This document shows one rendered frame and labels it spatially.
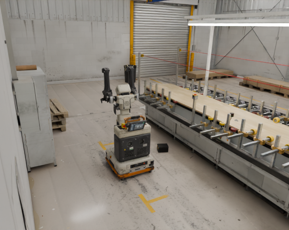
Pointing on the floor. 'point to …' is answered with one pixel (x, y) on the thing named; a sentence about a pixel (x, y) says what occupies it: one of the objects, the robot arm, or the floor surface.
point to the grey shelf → (46, 152)
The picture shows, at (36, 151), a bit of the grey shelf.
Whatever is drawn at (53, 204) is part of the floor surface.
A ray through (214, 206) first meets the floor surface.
